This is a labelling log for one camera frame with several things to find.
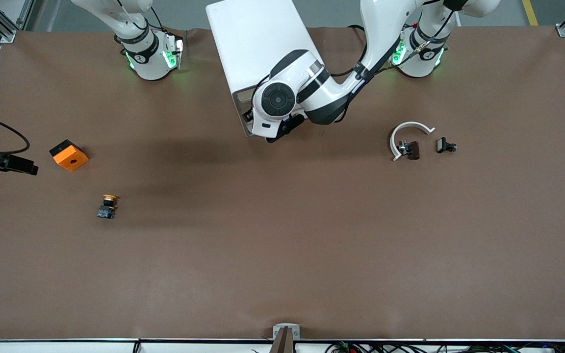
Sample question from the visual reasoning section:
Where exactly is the orange black button box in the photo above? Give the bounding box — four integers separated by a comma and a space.
50, 139, 89, 172

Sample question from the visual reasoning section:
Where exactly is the white curved plastic piece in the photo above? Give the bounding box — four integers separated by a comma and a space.
389, 121, 436, 162

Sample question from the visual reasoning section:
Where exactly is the small brown connector part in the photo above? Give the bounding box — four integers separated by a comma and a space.
398, 140, 420, 160

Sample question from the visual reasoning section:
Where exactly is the white table edge rail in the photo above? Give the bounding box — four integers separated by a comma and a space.
0, 338, 565, 353

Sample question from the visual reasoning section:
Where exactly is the grey metal mount bracket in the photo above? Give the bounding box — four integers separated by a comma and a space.
270, 324, 301, 353

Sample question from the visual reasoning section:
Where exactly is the bundle of cables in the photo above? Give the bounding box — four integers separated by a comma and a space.
327, 342, 565, 353

